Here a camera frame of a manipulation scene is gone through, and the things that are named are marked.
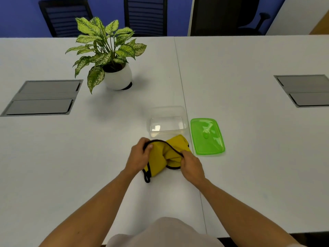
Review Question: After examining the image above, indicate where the person's left hand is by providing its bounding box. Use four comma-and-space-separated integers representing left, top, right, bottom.
125, 137, 154, 177

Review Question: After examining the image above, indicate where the person's right forearm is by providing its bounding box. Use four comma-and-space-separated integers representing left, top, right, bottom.
197, 179, 300, 247

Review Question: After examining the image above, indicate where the white round plant pot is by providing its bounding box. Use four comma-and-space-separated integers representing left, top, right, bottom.
102, 63, 133, 90

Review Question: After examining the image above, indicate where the black office chair with armrest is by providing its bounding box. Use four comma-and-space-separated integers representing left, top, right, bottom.
190, 0, 271, 36

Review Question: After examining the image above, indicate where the clear plastic container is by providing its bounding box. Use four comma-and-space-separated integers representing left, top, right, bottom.
147, 106, 189, 138

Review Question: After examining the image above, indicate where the green plastic lid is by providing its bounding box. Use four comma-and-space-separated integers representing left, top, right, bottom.
190, 118, 226, 155

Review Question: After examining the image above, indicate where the yellow cloth with black trim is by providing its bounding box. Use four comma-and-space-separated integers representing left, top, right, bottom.
142, 134, 192, 183

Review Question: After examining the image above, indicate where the grey table cable hatch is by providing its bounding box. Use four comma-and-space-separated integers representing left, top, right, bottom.
274, 74, 329, 108
1, 80, 84, 117

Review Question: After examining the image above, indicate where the person's left forearm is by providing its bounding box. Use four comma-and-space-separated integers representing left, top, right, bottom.
39, 169, 135, 247

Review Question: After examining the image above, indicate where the person's right hand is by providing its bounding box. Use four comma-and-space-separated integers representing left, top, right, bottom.
180, 151, 206, 189

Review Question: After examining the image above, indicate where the green variegated leafy plant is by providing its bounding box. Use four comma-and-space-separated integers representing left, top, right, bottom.
65, 17, 147, 94

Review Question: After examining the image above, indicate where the black mesh office chair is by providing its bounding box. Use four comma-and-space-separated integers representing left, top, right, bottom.
39, 0, 93, 38
124, 0, 168, 37

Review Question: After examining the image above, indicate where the person's light shirt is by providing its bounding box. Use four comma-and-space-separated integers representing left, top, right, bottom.
106, 217, 224, 247

